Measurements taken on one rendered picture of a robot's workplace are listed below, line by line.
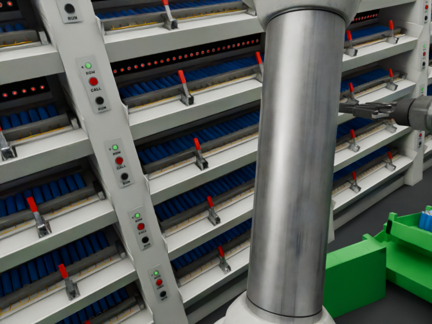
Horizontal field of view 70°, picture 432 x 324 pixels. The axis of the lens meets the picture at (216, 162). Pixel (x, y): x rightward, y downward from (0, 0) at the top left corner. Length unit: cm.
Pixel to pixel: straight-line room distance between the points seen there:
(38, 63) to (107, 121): 18
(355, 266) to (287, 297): 66
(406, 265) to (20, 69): 130
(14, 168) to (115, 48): 34
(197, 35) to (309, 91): 52
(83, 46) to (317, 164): 56
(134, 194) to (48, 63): 35
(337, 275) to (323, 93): 73
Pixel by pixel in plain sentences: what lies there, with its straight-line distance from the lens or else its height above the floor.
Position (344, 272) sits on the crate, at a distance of 104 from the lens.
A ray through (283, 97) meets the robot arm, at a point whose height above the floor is 78.
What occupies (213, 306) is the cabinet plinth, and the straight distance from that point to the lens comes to 118.
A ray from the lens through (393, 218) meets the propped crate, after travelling 129.
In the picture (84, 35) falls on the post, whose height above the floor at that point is 93.
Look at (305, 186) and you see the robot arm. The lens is 38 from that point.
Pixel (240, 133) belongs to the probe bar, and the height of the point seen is 57.
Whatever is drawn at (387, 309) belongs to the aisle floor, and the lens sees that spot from 118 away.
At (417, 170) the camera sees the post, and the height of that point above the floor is 7.
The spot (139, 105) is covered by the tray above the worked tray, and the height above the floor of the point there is 75.
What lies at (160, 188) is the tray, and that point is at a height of 53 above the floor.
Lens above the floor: 86
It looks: 21 degrees down
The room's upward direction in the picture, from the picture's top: 12 degrees counter-clockwise
